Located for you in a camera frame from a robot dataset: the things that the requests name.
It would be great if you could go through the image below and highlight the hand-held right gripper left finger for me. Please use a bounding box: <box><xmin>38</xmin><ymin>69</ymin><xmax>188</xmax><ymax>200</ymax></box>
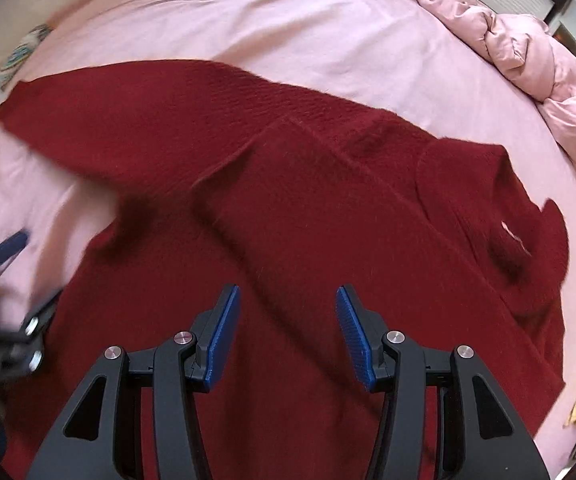
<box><xmin>25</xmin><ymin>284</ymin><xmax>242</xmax><ymax>480</ymax></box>

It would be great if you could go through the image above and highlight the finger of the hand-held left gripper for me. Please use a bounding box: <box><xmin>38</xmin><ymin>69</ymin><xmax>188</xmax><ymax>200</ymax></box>
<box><xmin>15</xmin><ymin>287</ymin><xmax>66</xmax><ymax>348</ymax></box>
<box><xmin>0</xmin><ymin>229</ymin><xmax>32</xmax><ymax>272</ymax></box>

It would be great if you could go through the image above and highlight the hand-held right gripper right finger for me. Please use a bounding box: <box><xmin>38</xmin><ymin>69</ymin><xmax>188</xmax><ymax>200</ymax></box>
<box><xmin>335</xmin><ymin>285</ymin><xmax>552</xmax><ymax>480</ymax></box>

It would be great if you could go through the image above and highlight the dark red knit sweater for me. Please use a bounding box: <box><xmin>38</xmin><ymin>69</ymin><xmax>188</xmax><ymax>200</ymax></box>
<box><xmin>0</xmin><ymin>59</ymin><xmax>570</xmax><ymax>480</ymax></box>

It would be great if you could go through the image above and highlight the patterned cloth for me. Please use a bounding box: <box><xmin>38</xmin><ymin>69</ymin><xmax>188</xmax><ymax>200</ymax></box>
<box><xmin>0</xmin><ymin>23</ymin><xmax>52</xmax><ymax>142</ymax></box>

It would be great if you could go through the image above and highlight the pink bed sheet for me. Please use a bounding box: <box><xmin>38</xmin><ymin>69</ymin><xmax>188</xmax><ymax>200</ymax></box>
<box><xmin>0</xmin><ymin>0</ymin><xmax>576</xmax><ymax>480</ymax></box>

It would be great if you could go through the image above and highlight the pink padded quilt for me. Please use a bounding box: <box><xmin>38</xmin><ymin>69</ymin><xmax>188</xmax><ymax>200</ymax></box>
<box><xmin>293</xmin><ymin>0</ymin><xmax>576</xmax><ymax>177</ymax></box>

